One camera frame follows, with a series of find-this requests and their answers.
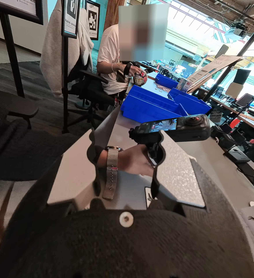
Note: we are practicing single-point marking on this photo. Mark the black support pillar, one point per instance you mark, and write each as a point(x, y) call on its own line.
point(233, 63)

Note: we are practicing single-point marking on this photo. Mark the white ceiling projector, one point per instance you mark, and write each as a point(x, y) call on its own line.
point(235, 31)

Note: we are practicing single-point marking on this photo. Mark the colourful puzzle ball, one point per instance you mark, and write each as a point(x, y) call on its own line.
point(140, 78)

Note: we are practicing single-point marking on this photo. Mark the grey hooded jacket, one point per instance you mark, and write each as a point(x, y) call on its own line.
point(53, 54)

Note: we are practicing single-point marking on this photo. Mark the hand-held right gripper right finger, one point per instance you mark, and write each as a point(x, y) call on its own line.
point(179, 173)

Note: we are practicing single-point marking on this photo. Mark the black office chair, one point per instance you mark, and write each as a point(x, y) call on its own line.
point(92, 91)

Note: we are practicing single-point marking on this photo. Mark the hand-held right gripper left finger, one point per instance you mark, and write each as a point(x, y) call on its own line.
point(74, 173)

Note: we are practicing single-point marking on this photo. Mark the brown standing board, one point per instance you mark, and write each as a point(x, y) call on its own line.
point(213, 67)

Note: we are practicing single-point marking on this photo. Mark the blue plastic bin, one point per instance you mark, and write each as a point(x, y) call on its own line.
point(192, 104)
point(144, 104)
point(166, 81)

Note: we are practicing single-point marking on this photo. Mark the person's left hand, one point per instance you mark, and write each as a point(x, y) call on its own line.
point(135, 160)

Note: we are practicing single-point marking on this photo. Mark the person's black knit sweater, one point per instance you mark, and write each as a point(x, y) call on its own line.
point(0, 130)

